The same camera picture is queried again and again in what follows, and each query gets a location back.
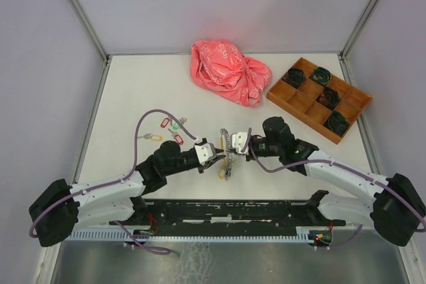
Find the metal keyring with keys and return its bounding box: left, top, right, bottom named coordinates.
left=218, top=128, right=235, bottom=181

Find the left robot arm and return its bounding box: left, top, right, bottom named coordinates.
left=29, top=140, right=224, bottom=247

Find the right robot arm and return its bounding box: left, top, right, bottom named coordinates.
left=238, top=116, right=425, bottom=247

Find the key with red tag lower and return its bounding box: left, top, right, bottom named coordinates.
left=168, top=129, right=184, bottom=145

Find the key with red tag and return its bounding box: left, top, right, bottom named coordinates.
left=160, top=117, right=172, bottom=128
left=168, top=129, right=184, bottom=145

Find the key with green tag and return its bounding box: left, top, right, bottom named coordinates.
left=170, top=117, right=187, bottom=130

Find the key with yellow tag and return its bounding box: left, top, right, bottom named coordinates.
left=137, top=133, right=163, bottom=142

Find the wooden compartment tray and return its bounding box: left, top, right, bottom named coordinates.
left=266, top=57, right=372, bottom=144

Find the black roll top left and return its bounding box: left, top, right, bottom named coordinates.
left=282, top=68, right=306, bottom=88

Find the black roll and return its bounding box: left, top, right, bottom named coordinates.
left=316, top=87, right=341, bottom=110
left=310, top=67, right=333, bottom=87
left=323, top=111, right=349, bottom=136
left=282, top=68, right=306, bottom=88

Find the black roll bottom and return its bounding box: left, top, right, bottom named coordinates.
left=323, top=111, right=349, bottom=136

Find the black roll middle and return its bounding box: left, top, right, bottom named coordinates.
left=316, top=87, right=341, bottom=110

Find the pink crumpled cloth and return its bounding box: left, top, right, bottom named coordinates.
left=190, top=40, right=272, bottom=107

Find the black roll top right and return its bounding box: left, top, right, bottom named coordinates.
left=310, top=67, right=333, bottom=87

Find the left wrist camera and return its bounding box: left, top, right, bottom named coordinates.
left=194, top=138, right=216, bottom=165

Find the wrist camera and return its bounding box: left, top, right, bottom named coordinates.
left=194, top=138, right=216, bottom=165
left=230, top=132, right=249, bottom=155

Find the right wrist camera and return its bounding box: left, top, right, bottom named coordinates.
left=230, top=132, right=249, bottom=155

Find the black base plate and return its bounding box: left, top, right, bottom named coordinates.
left=122, top=200, right=345, bottom=236

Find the white cable duct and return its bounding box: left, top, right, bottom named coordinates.
left=69, top=225, right=317, bottom=242

